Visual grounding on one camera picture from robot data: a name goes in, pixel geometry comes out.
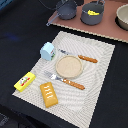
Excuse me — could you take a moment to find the white milk carton toy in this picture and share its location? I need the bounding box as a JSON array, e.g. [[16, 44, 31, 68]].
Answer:
[[40, 42, 55, 61]]

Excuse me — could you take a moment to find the orange bread loaf toy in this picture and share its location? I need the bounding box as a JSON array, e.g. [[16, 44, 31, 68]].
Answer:
[[40, 82, 58, 107]]

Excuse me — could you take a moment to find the yellow butter box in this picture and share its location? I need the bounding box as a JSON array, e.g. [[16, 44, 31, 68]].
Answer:
[[14, 72, 36, 92]]

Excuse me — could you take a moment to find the grey saucepan with handle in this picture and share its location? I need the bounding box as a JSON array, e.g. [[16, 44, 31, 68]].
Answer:
[[47, 0, 77, 26]]

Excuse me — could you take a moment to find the yellow cheese wedge toy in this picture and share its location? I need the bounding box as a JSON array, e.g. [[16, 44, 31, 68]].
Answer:
[[87, 10, 100, 15]]

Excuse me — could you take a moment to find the dark grey pot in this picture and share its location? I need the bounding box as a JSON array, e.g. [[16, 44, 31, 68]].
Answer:
[[81, 0, 105, 25]]

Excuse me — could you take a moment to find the round wooden plate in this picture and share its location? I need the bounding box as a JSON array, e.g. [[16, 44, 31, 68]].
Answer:
[[56, 55, 83, 78]]

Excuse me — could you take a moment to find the beige woven placemat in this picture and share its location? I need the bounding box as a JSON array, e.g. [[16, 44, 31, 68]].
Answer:
[[13, 31, 115, 128]]

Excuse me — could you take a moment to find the pink toy stove top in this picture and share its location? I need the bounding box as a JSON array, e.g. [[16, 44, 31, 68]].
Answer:
[[52, 0, 128, 43]]

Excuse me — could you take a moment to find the beige bowl on stove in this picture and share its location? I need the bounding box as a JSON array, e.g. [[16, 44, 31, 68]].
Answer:
[[116, 4, 128, 31]]

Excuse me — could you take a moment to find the toy fork wooden handle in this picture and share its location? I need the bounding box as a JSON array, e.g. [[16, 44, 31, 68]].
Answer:
[[44, 71, 85, 90]]

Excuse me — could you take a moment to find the toy knife wooden handle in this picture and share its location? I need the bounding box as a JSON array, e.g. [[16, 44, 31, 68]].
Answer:
[[58, 49, 99, 64]]

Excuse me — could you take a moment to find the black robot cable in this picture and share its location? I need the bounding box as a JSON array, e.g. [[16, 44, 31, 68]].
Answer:
[[38, 0, 61, 11]]

